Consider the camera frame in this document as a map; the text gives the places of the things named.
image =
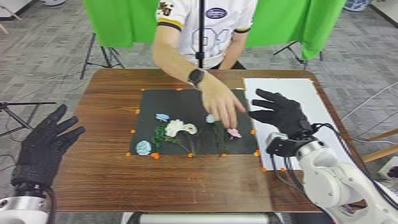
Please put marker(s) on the pale blue flower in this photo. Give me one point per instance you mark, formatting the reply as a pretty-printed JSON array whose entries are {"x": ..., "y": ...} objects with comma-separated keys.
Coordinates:
[
  {"x": 209, "y": 119},
  {"x": 142, "y": 148}
]

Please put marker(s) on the pale grey bar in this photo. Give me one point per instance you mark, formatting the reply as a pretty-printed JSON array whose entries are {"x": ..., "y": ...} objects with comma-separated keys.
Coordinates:
[{"x": 200, "y": 218}]

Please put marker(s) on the dark mat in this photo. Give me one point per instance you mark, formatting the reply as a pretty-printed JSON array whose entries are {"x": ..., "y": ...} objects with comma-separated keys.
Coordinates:
[{"x": 177, "y": 100}]

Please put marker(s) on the white sheet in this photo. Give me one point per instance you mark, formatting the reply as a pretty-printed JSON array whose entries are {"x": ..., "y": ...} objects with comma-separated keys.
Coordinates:
[{"x": 294, "y": 90}]

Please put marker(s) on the person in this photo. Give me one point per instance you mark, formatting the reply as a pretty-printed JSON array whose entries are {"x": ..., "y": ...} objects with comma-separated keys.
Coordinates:
[{"x": 200, "y": 30}]

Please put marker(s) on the white flower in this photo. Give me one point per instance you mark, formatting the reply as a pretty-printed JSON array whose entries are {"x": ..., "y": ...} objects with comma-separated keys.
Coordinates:
[{"x": 179, "y": 128}]

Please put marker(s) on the green sprig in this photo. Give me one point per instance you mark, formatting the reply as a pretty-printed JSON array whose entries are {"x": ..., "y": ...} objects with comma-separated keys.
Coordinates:
[{"x": 158, "y": 135}]

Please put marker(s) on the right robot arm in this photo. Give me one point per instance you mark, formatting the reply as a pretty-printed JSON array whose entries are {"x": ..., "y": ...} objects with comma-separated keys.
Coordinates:
[{"x": 330, "y": 180}]

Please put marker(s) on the black tripod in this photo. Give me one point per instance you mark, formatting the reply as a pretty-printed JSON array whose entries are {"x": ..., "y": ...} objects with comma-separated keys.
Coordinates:
[
  {"x": 17, "y": 116},
  {"x": 106, "y": 55},
  {"x": 298, "y": 53}
]

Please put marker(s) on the black stand pole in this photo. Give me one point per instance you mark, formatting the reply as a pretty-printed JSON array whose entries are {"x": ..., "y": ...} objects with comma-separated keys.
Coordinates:
[{"x": 200, "y": 50}]

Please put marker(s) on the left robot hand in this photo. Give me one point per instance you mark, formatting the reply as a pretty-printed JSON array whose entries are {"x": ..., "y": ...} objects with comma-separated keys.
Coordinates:
[{"x": 44, "y": 150}]

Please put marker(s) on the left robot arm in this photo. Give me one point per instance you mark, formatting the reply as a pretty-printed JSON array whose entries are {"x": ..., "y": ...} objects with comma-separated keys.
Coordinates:
[{"x": 19, "y": 206}]

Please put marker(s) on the pink flower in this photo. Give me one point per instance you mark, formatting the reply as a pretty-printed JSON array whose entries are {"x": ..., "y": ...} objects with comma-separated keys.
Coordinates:
[{"x": 234, "y": 133}]

